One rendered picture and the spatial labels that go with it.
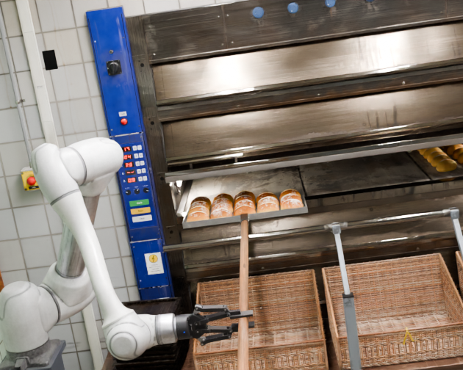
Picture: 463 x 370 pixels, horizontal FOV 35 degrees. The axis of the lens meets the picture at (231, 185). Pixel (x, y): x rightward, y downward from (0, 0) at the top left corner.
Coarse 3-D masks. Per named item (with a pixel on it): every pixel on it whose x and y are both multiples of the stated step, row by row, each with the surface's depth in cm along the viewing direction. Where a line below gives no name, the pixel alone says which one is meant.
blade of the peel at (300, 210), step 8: (280, 192) 355; (304, 200) 332; (256, 208) 336; (280, 208) 331; (288, 208) 321; (296, 208) 320; (304, 208) 320; (184, 216) 335; (232, 216) 322; (248, 216) 322; (256, 216) 322; (264, 216) 322; (272, 216) 322; (184, 224) 323; (192, 224) 323; (200, 224) 323; (208, 224) 323; (216, 224) 323
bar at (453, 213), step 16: (448, 208) 301; (336, 224) 303; (352, 224) 302; (368, 224) 302; (384, 224) 302; (208, 240) 306; (224, 240) 305; (256, 240) 305; (336, 240) 301; (352, 304) 287; (352, 320) 289; (352, 336) 291; (352, 352) 292; (352, 368) 294
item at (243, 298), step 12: (240, 240) 293; (240, 252) 279; (240, 264) 266; (240, 276) 255; (240, 288) 245; (240, 300) 236; (240, 324) 219; (240, 336) 212; (240, 348) 205; (240, 360) 198
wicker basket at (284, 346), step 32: (224, 288) 346; (256, 288) 346; (224, 320) 347; (256, 320) 346; (288, 320) 345; (320, 320) 312; (224, 352) 305; (256, 352) 305; (288, 352) 304; (320, 352) 304
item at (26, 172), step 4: (24, 168) 334; (28, 168) 333; (20, 172) 331; (24, 172) 331; (28, 172) 331; (32, 172) 331; (24, 176) 331; (28, 176) 331; (32, 176) 331; (24, 180) 332; (24, 184) 332; (28, 184) 332; (36, 184) 332; (24, 188) 333; (28, 188) 333; (32, 188) 333; (36, 188) 332
